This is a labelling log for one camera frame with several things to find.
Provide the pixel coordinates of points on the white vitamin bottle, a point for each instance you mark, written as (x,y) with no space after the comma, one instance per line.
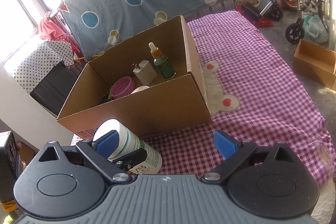
(130,142)

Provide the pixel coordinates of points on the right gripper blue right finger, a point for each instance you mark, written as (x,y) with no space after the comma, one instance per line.
(236,155)

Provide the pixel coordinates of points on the polka dot white cloth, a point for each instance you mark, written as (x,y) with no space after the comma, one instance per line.
(31,68)

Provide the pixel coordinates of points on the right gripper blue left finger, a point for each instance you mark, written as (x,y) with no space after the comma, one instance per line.
(95,155)

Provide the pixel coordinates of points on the pink hanging garment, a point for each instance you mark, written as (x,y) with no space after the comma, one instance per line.
(51,30)

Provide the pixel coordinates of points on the purple checkered tablecloth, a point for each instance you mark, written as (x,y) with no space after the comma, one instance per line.
(228,77)

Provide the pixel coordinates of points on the dark cabinet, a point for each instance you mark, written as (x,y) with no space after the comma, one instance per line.
(53,90)

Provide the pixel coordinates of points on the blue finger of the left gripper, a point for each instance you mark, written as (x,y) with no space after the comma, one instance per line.
(130,160)

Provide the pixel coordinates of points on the white charger plug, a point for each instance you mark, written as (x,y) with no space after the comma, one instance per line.
(144,72)

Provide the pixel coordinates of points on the green plastic bag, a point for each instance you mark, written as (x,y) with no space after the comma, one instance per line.
(314,28)

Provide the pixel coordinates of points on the green dropper bottle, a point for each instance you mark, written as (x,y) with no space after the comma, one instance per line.
(161,62)

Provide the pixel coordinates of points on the pink plastic lid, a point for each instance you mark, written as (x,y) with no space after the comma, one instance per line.
(122,87)

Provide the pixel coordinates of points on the small cardboard box on floor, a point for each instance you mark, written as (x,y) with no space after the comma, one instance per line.
(316,63)

